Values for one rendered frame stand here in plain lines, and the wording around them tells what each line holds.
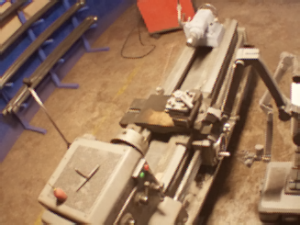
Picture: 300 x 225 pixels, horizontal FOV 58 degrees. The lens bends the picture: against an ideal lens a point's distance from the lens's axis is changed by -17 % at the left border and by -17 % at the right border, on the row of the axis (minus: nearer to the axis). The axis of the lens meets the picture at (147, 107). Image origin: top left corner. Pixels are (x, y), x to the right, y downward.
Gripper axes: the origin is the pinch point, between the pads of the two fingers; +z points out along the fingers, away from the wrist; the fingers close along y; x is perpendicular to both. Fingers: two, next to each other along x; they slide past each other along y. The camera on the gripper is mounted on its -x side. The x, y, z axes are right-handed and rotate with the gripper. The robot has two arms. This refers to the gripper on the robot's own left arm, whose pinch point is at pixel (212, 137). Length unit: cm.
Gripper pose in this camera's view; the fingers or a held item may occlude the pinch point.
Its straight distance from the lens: 187.8
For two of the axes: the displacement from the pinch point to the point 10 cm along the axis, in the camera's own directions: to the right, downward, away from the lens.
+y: -3.6, 7.1, -6.1
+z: -1.5, 6.0, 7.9
